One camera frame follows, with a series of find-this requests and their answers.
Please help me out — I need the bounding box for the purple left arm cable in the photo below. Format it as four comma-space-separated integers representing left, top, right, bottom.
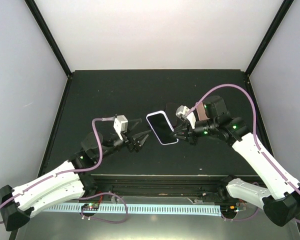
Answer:
0, 116, 120, 224

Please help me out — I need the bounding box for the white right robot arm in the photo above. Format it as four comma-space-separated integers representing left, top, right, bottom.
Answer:
171, 95, 300, 227

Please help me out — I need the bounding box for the right black frame post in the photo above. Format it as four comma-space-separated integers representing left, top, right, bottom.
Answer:
244, 0, 296, 76

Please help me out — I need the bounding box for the white slotted cable duct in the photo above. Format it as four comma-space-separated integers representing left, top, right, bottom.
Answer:
44, 202, 222, 217

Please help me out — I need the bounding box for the black frame post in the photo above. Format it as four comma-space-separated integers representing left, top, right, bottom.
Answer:
244, 0, 296, 76
24, 0, 73, 78

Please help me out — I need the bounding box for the phone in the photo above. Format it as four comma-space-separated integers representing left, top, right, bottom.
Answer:
146, 110, 179, 146
196, 102, 208, 121

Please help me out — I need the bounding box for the left base circuit board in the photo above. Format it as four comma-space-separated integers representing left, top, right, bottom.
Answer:
81, 203, 99, 212

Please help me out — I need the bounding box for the right base circuit board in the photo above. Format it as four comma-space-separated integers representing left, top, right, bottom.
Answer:
220, 202, 247, 213

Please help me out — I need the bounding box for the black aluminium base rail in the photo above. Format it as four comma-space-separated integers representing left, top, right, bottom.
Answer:
92, 174, 236, 202

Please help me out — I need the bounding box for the base circuit board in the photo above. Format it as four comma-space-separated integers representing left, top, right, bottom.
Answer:
220, 202, 247, 213
81, 203, 99, 212

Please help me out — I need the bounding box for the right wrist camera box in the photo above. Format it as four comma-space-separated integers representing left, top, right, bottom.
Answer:
175, 105, 197, 129

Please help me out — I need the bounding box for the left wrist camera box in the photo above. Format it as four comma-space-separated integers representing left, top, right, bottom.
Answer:
113, 115, 128, 140

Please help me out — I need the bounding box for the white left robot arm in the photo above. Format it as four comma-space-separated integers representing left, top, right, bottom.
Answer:
0, 130, 150, 232

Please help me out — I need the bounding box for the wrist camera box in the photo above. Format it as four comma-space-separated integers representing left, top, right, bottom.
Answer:
175, 105, 197, 129
113, 115, 128, 140

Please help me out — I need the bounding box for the magenta phone case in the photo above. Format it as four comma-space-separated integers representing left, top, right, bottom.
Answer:
164, 102, 180, 128

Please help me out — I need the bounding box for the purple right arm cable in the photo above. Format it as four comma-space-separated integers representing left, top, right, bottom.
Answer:
187, 83, 300, 226

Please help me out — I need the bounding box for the left black frame post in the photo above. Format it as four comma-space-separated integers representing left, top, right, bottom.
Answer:
24, 0, 73, 78

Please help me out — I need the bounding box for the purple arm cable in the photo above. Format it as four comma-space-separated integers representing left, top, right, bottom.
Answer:
0, 116, 120, 224
187, 83, 300, 226

